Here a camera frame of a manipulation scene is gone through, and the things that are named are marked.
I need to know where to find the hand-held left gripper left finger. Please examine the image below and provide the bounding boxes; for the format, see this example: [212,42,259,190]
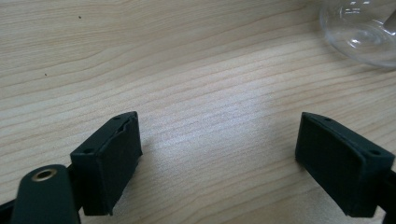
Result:
[69,110,144,217]

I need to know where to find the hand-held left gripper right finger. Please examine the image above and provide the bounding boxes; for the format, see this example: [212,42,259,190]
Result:
[294,111,396,218]

